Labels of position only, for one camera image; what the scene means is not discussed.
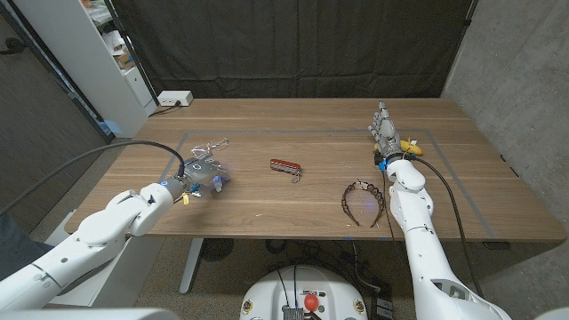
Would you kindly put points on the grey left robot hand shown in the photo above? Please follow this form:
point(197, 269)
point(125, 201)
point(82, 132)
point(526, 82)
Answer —
point(200, 171)

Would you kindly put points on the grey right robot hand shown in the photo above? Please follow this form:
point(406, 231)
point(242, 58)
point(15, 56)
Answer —
point(387, 133)

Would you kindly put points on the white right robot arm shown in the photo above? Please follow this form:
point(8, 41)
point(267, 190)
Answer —
point(424, 240)

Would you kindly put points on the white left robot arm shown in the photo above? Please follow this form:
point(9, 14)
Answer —
point(80, 249)

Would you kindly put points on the yellow toy banana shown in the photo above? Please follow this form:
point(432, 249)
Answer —
point(411, 147)

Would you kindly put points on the brown wavy hair band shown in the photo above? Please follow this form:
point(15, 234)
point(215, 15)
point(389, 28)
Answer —
point(375, 192)

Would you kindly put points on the red swiss knife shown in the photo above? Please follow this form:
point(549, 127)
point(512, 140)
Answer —
point(284, 165)

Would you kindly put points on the white power strip box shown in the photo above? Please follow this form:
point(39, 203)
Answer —
point(174, 98)

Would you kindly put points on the black round floor fan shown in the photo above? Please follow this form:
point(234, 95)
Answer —
point(216, 249)

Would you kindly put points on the white table leg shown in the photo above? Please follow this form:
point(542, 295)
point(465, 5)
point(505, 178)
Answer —
point(191, 266)

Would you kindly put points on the black cloth backdrop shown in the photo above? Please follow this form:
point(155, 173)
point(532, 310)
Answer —
point(293, 44)

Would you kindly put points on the small cardboard box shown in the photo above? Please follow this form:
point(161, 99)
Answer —
point(124, 60)

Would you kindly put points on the white shelf cabinet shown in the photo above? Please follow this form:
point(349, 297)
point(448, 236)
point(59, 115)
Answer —
point(89, 66)

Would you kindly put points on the white robot torso base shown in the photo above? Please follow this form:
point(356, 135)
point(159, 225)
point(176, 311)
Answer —
point(302, 284)

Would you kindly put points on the red emergency stop button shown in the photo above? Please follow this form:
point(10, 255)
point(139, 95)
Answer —
point(311, 302)

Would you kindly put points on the black floor power strip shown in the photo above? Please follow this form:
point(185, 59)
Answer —
point(383, 306)

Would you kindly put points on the person leg in jeans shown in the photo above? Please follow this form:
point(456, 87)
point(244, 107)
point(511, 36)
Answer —
point(13, 249)

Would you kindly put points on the clear frame glasses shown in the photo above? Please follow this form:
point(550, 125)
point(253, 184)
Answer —
point(218, 144)

